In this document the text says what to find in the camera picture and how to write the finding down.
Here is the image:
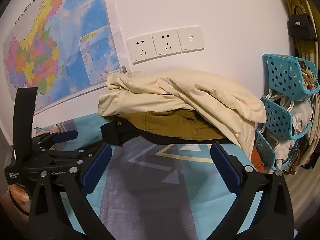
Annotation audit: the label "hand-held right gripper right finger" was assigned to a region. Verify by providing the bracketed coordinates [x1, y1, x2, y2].
[210, 141, 295, 240]

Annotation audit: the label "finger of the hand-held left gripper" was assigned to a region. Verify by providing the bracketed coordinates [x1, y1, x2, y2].
[31, 130, 78, 147]
[40, 142, 104, 167]

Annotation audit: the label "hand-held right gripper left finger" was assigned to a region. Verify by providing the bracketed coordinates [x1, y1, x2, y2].
[29, 142, 113, 240]

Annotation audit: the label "cream jacket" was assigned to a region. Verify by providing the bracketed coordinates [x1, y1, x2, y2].
[97, 68, 267, 159]

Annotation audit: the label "beige hanging clothes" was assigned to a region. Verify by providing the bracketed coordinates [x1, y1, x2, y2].
[275, 97, 320, 174]

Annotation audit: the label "person's left hand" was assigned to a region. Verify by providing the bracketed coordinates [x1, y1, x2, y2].
[0, 184, 32, 215]

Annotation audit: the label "orange cloth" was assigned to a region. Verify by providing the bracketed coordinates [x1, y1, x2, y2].
[250, 146, 265, 172]

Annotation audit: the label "black garment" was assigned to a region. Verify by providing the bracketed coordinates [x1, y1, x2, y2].
[100, 121, 240, 147]

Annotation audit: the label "blue perforated hanging basket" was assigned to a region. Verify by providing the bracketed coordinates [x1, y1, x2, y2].
[262, 96, 313, 140]
[262, 53, 320, 100]
[255, 127, 278, 170]

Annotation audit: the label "olive green garment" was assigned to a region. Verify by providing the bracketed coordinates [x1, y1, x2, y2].
[117, 109, 228, 140]

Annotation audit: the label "white crumpled cloth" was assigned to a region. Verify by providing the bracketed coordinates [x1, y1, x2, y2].
[280, 95, 313, 135]

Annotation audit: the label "brown cloth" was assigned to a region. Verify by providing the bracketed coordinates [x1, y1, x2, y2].
[299, 60, 320, 90]

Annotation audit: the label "black handbag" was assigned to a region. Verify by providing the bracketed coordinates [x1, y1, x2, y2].
[287, 5, 318, 42]

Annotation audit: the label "colourful wall map poster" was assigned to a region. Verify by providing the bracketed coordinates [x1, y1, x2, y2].
[2, 0, 130, 113]

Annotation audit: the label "white wall socket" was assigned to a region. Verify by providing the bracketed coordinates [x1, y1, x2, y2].
[127, 34, 157, 65]
[152, 29, 182, 58]

